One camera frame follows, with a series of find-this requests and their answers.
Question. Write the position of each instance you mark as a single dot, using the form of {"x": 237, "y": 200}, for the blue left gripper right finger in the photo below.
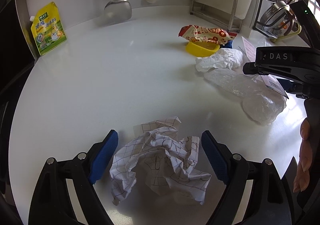
{"x": 215, "y": 156}

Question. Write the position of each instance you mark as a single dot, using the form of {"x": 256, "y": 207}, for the grid paper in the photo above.
{"x": 169, "y": 162}

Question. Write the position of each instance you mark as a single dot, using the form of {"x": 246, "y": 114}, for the steel spatula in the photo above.
{"x": 117, "y": 11}

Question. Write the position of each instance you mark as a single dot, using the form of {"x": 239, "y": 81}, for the yellow green refill pouch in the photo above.
{"x": 47, "y": 29}

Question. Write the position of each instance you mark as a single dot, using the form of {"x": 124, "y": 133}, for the black pot lid rack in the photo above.
{"x": 277, "y": 14}

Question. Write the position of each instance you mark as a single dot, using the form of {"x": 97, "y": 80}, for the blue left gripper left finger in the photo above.
{"x": 100, "y": 155}

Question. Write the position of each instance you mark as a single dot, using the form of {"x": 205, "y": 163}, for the white paper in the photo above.
{"x": 223, "y": 58}

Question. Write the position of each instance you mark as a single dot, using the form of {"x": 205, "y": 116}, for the red patterned snack wrapper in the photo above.
{"x": 195, "y": 33}

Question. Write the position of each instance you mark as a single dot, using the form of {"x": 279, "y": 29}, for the steel colander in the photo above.
{"x": 278, "y": 20}

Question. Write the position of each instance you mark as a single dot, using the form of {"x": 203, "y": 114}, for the clear plastic bag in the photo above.
{"x": 260, "y": 103}

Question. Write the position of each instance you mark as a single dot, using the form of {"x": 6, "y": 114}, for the pink paper receipt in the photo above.
{"x": 255, "y": 66}

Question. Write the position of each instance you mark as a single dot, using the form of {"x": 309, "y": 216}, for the blue plastic bag piece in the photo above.
{"x": 227, "y": 45}

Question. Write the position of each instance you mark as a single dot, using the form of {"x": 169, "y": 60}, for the person's right hand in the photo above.
{"x": 302, "y": 178}

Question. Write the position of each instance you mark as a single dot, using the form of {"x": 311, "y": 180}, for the steel cutting board rack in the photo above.
{"x": 219, "y": 12}

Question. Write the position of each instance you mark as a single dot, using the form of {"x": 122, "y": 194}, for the yellow plastic lid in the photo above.
{"x": 201, "y": 49}

